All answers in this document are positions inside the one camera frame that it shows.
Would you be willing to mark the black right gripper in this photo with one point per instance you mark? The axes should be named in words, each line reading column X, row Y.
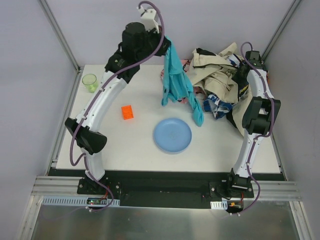
column 240, row 81

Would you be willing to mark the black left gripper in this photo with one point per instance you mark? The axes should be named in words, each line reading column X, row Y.
column 162, row 44

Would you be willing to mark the beige zippered cloth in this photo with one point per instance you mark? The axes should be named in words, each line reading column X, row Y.
column 198, row 72

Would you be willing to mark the teal cloth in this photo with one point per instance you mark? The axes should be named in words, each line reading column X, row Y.
column 172, row 59

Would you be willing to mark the blue patterned cloth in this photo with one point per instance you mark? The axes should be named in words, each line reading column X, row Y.
column 223, row 87

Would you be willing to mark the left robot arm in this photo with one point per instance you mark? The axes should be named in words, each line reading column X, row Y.
column 84, row 128

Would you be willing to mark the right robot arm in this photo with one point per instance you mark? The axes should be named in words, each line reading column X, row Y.
column 258, row 122

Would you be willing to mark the orange black patterned cloth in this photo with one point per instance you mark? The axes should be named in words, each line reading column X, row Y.
column 267, row 78

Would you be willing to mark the pink patterned cloth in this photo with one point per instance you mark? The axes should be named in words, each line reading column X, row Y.
column 186, row 62

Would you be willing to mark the green translucent cup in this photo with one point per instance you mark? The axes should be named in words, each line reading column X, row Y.
column 90, row 82

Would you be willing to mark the orange toy cube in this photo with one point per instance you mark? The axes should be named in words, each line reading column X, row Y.
column 127, row 112

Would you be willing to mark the light blue plate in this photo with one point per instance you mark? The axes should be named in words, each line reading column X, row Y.
column 172, row 135

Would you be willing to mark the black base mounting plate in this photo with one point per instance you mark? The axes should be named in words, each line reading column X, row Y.
column 157, row 189

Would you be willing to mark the aluminium frame rail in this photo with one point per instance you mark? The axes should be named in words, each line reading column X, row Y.
column 58, row 33

